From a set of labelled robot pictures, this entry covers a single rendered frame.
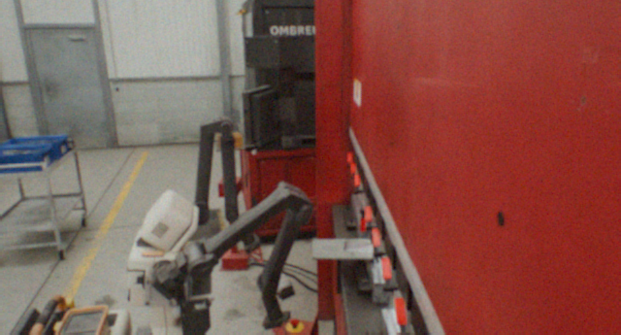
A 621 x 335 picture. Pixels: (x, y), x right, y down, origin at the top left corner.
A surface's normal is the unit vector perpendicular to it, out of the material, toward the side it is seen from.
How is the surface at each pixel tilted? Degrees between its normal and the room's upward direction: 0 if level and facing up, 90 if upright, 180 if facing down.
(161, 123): 90
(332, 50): 90
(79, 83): 90
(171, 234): 90
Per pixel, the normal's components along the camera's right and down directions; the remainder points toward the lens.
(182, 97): 0.22, 0.27
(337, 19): -0.01, 0.28
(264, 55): -0.27, 0.27
